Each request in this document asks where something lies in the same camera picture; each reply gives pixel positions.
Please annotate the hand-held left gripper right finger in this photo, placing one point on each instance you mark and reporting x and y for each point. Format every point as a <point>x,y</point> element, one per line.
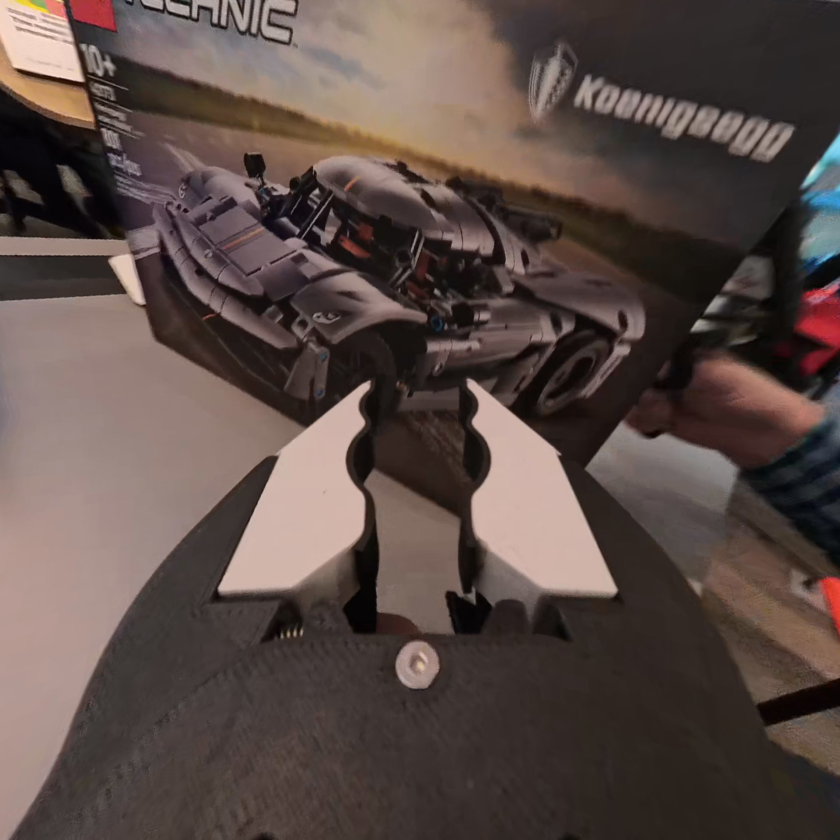
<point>544,525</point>

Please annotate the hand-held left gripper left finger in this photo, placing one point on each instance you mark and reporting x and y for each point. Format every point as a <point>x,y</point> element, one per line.
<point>302,512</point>

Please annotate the dark lego car box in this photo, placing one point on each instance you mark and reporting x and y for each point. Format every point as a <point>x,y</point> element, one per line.
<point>426,164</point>

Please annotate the person's right hand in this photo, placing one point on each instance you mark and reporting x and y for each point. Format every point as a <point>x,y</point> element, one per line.
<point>735,407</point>

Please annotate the white card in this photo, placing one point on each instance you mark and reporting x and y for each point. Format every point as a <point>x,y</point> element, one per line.
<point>128,279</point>

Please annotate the round wooden table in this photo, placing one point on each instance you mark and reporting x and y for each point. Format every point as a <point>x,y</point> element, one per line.
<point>46,98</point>

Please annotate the colourful printed paper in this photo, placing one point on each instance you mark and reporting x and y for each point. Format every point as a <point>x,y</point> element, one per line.
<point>39,36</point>

